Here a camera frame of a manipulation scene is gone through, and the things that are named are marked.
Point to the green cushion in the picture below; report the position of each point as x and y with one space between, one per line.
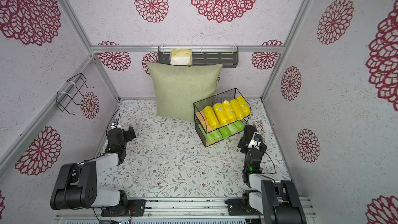
177 88

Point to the black trash bag roll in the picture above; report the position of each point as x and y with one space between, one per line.
248 134

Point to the yellow roll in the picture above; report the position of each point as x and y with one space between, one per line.
221 114
237 110
229 111
244 105
211 117

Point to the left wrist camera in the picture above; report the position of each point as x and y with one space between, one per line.
114 124

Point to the grey wall rack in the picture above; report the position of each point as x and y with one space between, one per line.
228 59

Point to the green roll diagonal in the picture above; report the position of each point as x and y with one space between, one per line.
225 132

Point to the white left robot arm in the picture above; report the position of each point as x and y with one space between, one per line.
76 186

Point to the green roll front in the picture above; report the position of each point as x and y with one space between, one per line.
232 128

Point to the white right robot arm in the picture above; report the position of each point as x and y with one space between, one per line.
277 201

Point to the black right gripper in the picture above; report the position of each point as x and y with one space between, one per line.
247 136

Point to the green roll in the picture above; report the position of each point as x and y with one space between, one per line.
232 128
239 125
209 136
217 135

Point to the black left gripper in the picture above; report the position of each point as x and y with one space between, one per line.
130 134

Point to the metal base rail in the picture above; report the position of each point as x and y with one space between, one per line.
166 211

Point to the white yellow sponge pack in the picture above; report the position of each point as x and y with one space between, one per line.
181 57

